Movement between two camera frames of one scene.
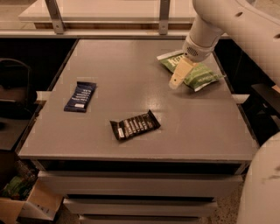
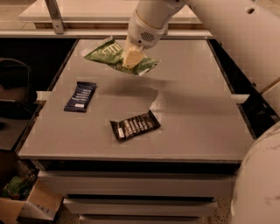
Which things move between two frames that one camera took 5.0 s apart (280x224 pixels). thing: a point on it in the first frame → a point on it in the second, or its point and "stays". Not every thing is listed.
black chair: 17,95 stays
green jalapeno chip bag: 200,74 → 114,53
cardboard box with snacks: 24,196 stays
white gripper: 196,52 → 142,32
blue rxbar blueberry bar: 80,97 stays
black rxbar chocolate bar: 135,125 stays
